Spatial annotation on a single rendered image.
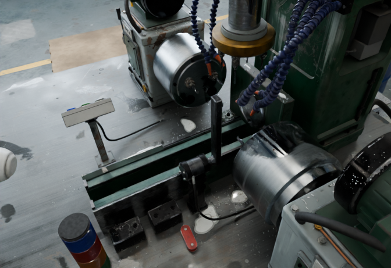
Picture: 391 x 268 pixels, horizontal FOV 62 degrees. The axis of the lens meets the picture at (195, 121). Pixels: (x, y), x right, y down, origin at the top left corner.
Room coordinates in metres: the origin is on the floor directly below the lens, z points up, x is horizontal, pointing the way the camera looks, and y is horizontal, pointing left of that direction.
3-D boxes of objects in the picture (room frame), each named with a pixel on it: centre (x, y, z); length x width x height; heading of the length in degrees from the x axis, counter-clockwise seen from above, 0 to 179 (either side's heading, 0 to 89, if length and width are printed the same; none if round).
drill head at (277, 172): (0.53, -0.26, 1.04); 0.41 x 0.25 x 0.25; 25
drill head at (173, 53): (1.15, 0.04, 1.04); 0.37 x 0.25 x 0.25; 25
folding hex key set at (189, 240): (0.51, 0.04, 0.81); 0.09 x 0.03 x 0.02; 21
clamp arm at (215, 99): (0.66, -0.06, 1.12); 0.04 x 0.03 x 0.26; 115
